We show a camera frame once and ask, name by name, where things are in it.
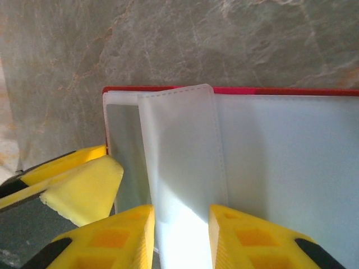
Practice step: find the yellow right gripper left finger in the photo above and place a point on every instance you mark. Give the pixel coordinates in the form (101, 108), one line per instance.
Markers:
(112, 243)

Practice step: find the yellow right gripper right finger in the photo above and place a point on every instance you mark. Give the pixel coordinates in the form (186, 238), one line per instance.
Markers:
(252, 246)

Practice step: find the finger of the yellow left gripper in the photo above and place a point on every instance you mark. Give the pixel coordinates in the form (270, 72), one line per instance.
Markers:
(89, 190)
(70, 159)

